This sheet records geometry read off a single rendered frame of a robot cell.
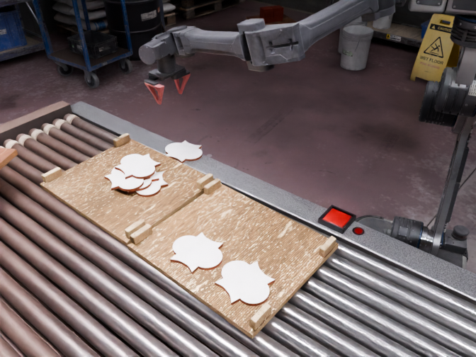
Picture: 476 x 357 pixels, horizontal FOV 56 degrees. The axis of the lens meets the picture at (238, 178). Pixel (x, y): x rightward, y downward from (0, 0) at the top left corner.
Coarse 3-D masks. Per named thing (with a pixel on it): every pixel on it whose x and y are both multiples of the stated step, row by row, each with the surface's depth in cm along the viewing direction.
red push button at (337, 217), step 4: (332, 208) 125; (332, 212) 123; (336, 212) 123; (340, 212) 123; (328, 216) 122; (332, 216) 122; (336, 216) 122; (340, 216) 122; (344, 216) 122; (348, 216) 122; (328, 220) 121; (332, 220) 121; (336, 220) 121; (340, 220) 121; (344, 220) 121; (348, 220) 121; (336, 224) 119; (340, 224) 119; (344, 224) 119
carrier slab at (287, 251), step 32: (224, 192) 130; (160, 224) 119; (192, 224) 119; (224, 224) 119; (256, 224) 119; (288, 224) 119; (160, 256) 109; (224, 256) 109; (256, 256) 109; (288, 256) 109; (320, 256) 109; (192, 288) 101; (288, 288) 101
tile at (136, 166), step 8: (128, 160) 138; (136, 160) 138; (144, 160) 138; (152, 160) 138; (120, 168) 134; (128, 168) 134; (136, 168) 134; (144, 168) 134; (152, 168) 134; (128, 176) 131; (136, 176) 131; (144, 176) 131
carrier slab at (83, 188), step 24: (72, 168) 141; (96, 168) 141; (168, 168) 141; (48, 192) 133; (72, 192) 131; (96, 192) 131; (120, 192) 131; (168, 192) 131; (192, 192) 130; (96, 216) 122; (120, 216) 122; (144, 216) 122; (168, 216) 123; (120, 240) 115
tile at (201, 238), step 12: (180, 240) 113; (192, 240) 112; (204, 240) 112; (180, 252) 109; (192, 252) 109; (204, 252) 109; (216, 252) 109; (192, 264) 106; (204, 264) 106; (216, 264) 106
